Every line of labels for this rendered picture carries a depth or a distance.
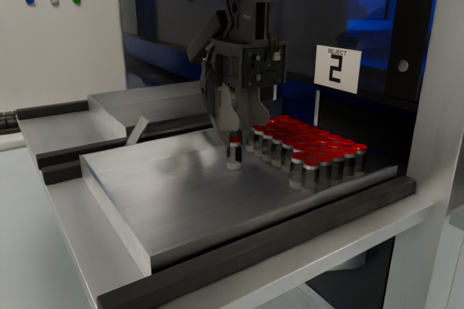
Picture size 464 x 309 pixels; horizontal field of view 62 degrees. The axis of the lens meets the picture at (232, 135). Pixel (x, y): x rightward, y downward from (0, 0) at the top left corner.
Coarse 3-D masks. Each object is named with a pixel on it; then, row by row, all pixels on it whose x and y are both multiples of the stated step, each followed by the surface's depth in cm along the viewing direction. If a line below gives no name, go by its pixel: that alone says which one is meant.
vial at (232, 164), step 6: (234, 144) 55; (228, 150) 55; (234, 150) 55; (240, 150) 55; (228, 156) 56; (234, 156) 55; (240, 156) 56; (228, 162) 56; (234, 162) 56; (240, 162) 56; (228, 168) 56; (234, 168) 56
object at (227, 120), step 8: (216, 88) 51; (224, 88) 50; (216, 96) 51; (224, 96) 50; (216, 104) 51; (224, 104) 51; (216, 112) 52; (224, 112) 51; (232, 112) 49; (216, 120) 52; (224, 120) 51; (232, 120) 50; (216, 128) 53; (224, 128) 52; (232, 128) 50; (224, 136) 54; (224, 144) 54
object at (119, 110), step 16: (96, 96) 85; (112, 96) 87; (128, 96) 89; (144, 96) 92; (160, 96) 94; (176, 96) 96; (192, 96) 97; (96, 112) 80; (112, 112) 83; (128, 112) 83; (144, 112) 83; (160, 112) 83; (176, 112) 83; (192, 112) 83; (272, 112) 81; (112, 128) 72; (128, 128) 64; (160, 128) 68
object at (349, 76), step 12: (324, 48) 58; (336, 48) 56; (324, 60) 59; (336, 60) 57; (348, 60) 55; (324, 72) 59; (336, 72) 57; (348, 72) 55; (324, 84) 60; (336, 84) 58; (348, 84) 56
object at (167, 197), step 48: (144, 144) 58; (192, 144) 62; (240, 144) 66; (96, 192) 47; (144, 192) 50; (192, 192) 50; (240, 192) 50; (288, 192) 50; (336, 192) 44; (144, 240) 40; (192, 240) 35
